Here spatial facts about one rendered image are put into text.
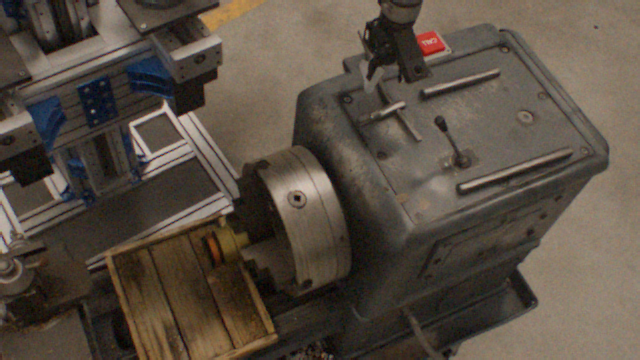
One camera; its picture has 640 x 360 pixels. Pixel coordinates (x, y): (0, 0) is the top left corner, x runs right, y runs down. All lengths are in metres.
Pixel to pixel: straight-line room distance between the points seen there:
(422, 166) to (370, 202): 0.14
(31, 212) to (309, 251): 1.44
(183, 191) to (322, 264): 1.25
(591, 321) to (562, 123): 1.41
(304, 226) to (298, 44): 2.05
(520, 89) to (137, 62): 0.97
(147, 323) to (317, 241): 0.48
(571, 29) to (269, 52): 1.59
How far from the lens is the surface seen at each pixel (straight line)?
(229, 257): 1.42
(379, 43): 1.35
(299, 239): 1.33
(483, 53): 1.64
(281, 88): 3.11
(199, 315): 1.60
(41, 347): 1.55
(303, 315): 1.63
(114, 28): 1.87
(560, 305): 2.83
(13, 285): 1.42
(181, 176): 2.58
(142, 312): 1.62
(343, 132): 1.42
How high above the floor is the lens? 2.38
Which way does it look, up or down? 57 degrees down
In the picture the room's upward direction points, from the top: 10 degrees clockwise
